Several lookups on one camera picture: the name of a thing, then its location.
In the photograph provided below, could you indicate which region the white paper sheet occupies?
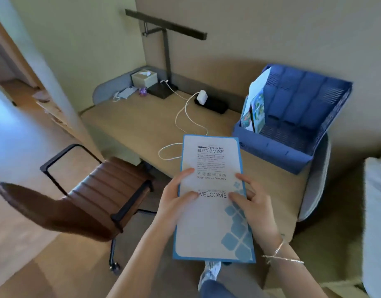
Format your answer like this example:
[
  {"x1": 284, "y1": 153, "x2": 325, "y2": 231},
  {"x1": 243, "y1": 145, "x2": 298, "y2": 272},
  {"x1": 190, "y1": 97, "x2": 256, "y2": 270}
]
[{"x1": 247, "y1": 71, "x2": 271, "y2": 117}]

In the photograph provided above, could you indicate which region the brown leather office chair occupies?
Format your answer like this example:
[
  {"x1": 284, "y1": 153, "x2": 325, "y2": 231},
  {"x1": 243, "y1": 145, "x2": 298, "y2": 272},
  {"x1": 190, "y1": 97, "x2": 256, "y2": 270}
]
[{"x1": 0, "y1": 143, "x2": 157, "y2": 274}]

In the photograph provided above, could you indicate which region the wooden shelf unit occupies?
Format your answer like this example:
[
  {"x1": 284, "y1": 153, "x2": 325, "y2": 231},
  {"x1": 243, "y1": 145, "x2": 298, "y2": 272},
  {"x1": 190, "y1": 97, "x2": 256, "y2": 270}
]
[{"x1": 0, "y1": 11, "x2": 76, "y2": 138}]

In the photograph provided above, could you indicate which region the white desk telephone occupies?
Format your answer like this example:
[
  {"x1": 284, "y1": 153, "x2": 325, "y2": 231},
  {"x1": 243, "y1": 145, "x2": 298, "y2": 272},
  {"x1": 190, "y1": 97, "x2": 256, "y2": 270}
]
[{"x1": 112, "y1": 85, "x2": 138, "y2": 102}]

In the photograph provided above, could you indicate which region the white charging cable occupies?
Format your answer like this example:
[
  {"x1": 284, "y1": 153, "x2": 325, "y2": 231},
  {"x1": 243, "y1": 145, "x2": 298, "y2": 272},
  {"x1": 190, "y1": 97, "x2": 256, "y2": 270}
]
[{"x1": 158, "y1": 79, "x2": 209, "y2": 161}]

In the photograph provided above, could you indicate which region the person's right hand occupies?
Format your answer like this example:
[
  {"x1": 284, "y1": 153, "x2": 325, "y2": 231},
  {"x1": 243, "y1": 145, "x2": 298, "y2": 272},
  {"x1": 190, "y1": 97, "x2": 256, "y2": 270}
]
[{"x1": 228, "y1": 173, "x2": 283, "y2": 244}]

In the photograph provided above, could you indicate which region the black power socket box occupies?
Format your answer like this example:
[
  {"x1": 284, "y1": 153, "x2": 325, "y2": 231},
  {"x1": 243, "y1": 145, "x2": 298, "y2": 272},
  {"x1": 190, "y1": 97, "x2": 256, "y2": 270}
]
[{"x1": 194, "y1": 95, "x2": 229, "y2": 115}]

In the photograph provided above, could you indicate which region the blue and white guest booklet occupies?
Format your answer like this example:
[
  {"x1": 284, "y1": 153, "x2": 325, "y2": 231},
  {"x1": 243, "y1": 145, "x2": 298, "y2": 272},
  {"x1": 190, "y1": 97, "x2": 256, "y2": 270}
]
[{"x1": 172, "y1": 135, "x2": 256, "y2": 264}]

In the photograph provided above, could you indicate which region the white bed bedding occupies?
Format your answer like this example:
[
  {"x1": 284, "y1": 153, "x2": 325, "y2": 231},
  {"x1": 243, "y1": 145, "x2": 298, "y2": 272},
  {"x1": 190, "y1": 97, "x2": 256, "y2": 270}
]
[{"x1": 363, "y1": 157, "x2": 381, "y2": 298}]

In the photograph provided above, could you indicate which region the thin silver chain bracelet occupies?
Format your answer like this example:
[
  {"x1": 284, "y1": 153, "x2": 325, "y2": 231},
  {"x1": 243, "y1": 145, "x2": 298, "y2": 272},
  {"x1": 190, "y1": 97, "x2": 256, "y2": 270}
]
[{"x1": 261, "y1": 255, "x2": 305, "y2": 265}]

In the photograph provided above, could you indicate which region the person's right forearm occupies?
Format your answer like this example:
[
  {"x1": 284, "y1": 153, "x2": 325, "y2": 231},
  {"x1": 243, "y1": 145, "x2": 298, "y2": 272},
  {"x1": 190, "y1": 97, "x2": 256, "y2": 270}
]
[{"x1": 254, "y1": 235, "x2": 329, "y2": 298}]

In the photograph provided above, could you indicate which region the silver bangle bracelet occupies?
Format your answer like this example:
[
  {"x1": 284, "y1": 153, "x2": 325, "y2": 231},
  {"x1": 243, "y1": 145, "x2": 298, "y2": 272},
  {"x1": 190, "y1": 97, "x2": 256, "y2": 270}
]
[{"x1": 273, "y1": 235, "x2": 286, "y2": 258}]

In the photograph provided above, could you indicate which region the colourful green brochure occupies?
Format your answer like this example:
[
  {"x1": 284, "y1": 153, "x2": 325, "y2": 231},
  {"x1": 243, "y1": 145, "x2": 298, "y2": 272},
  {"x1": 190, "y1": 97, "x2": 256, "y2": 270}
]
[{"x1": 250, "y1": 92, "x2": 266, "y2": 133}]

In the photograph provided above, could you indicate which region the grey desk surround panel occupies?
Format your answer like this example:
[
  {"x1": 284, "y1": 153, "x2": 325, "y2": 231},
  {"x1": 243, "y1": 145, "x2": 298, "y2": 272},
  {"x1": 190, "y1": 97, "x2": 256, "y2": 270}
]
[
  {"x1": 92, "y1": 66, "x2": 250, "y2": 106},
  {"x1": 297, "y1": 133, "x2": 331, "y2": 222}
]

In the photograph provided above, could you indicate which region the person's left hand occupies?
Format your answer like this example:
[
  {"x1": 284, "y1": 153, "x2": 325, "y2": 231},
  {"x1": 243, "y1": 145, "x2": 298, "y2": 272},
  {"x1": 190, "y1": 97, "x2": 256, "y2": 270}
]
[{"x1": 152, "y1": 167, "x2": 200, "y2": 229}]

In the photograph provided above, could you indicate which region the light wooden desk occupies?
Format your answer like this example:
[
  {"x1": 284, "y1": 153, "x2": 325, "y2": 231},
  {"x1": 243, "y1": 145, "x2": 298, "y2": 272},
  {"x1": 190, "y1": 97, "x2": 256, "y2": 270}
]
[{"x1": 80, "y1": 89, "x2": 313, "y2": 243}]

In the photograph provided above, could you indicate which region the blue mesh file organizer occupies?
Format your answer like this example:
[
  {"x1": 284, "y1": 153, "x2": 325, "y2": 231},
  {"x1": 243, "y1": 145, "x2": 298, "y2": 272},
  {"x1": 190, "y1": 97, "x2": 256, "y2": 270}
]
[{"x1": 232, "y1": 64, "x2": 353, "y2": 175}]

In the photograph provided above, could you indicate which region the colourful orange brochure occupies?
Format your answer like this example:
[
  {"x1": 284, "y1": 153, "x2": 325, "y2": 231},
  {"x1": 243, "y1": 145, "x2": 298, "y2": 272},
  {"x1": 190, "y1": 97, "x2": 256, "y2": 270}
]
[{"x1": 240, "y1": 108, "x2": 255, "y2": 131}]

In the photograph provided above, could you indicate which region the white sneaker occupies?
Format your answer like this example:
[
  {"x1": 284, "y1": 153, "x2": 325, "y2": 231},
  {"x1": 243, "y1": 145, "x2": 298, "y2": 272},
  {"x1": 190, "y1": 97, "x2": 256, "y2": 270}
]
[{"x1": 198, "y1": 261, "x2": 222, "y2": 291}]

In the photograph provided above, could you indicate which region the beige tissue box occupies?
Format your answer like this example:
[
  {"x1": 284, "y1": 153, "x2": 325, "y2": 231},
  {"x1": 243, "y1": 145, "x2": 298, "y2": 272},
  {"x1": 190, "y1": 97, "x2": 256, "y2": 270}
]
[{"x1": 131, "y1": 69, "x2": 158, "y2": 89}]

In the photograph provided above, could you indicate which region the person's left forearm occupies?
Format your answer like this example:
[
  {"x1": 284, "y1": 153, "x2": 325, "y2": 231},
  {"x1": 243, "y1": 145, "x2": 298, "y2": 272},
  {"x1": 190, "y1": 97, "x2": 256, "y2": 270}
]
[{"x1": 106, "y1": 219, "x2": 180, "y2": 298}]

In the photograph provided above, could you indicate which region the blue jeans leg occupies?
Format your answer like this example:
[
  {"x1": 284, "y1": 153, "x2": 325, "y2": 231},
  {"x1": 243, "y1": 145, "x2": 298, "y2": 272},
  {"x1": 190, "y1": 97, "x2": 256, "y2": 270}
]
[{"x1": 199, "y1": 279, "x2": 238, "y2": 298}]

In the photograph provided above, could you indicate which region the black desk lamp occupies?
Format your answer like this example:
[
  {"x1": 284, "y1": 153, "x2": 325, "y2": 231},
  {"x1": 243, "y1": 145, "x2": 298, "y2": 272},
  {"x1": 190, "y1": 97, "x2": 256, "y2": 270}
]
[{"x1": 125, "y1": 9, "x2": 208, "y2": 100}]

